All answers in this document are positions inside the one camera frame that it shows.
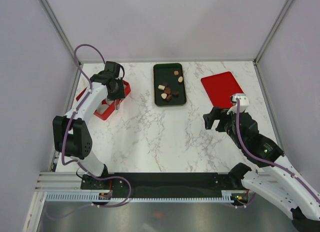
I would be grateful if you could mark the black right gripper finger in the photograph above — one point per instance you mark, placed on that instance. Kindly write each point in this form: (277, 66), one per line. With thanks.
(210, 117)
(222, 120)

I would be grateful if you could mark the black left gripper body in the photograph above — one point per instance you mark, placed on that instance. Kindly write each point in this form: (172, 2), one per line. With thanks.
(119, 93)

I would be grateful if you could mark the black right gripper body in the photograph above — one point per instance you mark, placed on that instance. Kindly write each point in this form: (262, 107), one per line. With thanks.
(228, 127)

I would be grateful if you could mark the metal tongs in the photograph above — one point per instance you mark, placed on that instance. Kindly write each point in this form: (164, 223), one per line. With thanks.
(114, 103)

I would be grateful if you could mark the red box lid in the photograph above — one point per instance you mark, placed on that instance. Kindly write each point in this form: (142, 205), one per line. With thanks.
(220, 88)

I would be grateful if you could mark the dark round chocolate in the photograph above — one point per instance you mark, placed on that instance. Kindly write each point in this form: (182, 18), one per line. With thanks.
(175, 93)

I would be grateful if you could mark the dark brown square chocolate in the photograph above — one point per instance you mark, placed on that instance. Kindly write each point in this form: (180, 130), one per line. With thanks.
(168, 97)

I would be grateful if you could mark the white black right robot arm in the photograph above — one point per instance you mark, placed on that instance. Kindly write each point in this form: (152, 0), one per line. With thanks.
(294, 196)

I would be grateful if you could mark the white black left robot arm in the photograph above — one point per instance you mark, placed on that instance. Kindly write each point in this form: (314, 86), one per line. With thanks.
(70, 132)

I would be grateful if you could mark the white paper cup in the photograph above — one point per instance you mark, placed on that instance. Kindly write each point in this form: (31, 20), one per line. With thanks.
(102, 108)

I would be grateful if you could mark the dark green tray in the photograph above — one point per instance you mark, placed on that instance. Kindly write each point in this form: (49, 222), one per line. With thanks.
(164, 72)

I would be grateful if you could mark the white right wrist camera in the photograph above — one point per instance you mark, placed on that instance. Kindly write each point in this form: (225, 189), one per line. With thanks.
(240, 103)

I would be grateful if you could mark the white slotted cable duct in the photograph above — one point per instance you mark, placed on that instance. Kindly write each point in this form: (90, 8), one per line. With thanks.
(99, 197)

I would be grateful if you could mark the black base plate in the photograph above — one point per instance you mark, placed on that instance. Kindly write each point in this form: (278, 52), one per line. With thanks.
(164, 184)

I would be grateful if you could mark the aluminium frame rail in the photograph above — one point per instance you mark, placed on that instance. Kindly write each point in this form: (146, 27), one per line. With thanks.
(58, 182)

